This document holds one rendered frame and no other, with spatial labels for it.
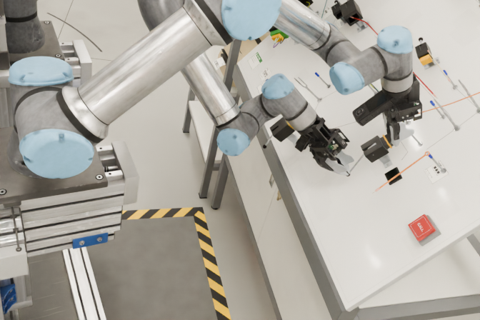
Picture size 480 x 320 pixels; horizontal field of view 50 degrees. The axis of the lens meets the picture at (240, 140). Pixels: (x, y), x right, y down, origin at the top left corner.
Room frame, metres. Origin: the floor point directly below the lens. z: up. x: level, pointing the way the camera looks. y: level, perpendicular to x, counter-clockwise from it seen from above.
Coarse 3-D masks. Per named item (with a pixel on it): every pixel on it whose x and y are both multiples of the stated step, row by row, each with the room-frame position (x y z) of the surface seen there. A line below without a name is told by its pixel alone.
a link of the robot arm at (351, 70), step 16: (336, 48) 1.10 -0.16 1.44; (352, 48) 1.09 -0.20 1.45; (368, 48) 1.09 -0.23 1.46; (336, 64) 1.05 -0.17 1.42; (352, 64) 1.04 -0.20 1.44; (368, 64) 1.04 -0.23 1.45; (384, 64) 1.05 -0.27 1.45; (336, 80) 1.03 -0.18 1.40; (352, 80) 1.01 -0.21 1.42; (368, 80) 1.03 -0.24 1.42
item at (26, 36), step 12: (36, 12) 1.23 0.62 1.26; (12, 24) 1.17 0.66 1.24; (24, 24) 1.18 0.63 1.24; (36, 24) 1.22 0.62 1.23; (12, 36) 1.16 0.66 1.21; (24, 36) 1.17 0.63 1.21; (36, 36) 1.21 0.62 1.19; (12, 48) 1.15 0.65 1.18; (24, 48) 1.16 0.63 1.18; (36, 48) 1.19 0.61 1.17
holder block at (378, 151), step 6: (378, 138) 1.17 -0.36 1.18; (366, 144) 1.17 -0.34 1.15; (372, 144) 1.16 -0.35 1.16; (378, 144) 1.15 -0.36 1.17; (366, 150) 1.15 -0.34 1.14; (372, 150) 1.14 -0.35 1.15; (378, 150) 1.14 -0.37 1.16; (384, 150) 1.15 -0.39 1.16; (366, 156) 1.13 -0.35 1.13; (372, 156) 1.14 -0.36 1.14; (378, 156) 1.15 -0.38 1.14; (372, 162) 1.15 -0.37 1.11
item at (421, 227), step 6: (420, 216) 0.96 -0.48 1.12; (426, 216) 0.96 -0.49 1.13; (414, 222) 0.96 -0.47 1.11; (420, 222) 0.95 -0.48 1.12; (426, 222) 0.94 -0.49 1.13; (414, 228) 0.94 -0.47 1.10; (420, 228) 0.94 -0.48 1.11; (426, 228) 0.93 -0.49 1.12; (432, 228) 0.93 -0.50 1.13; (414, 234) 0.93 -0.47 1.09; (420, 234) 0.92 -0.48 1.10; (426, 234) 0.92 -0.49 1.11; (420, 240) 0.92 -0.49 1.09
